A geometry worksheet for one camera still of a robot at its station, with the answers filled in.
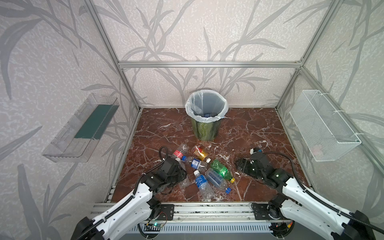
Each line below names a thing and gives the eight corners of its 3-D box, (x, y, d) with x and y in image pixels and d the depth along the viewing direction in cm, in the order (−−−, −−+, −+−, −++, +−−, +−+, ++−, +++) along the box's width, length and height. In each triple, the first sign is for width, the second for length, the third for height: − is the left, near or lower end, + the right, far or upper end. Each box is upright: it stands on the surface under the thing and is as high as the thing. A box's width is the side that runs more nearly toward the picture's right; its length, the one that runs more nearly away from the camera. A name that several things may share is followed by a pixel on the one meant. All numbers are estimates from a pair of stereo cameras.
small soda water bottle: (188, 166, 90) (188, 163, 86) (192, 159, 93) (192, 155, 90) (204, 174, 87) (204, 171, 84) (207, 166, 90) (208, 162, 87)
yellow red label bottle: (190, 152, 98) (190, 147, 92) (197, 147, 100) (196, 141, 95) (206, 166, 92) (206, 161, 86) (212, 160, 94) (212, 154, 89)
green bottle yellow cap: (208, 167, 91) (208, 163, 87) (213, 161, 94) (214, 157, 89) (230, 186, 84) (232, 183, 80) (236, 179, 86) (237, 176, 82)
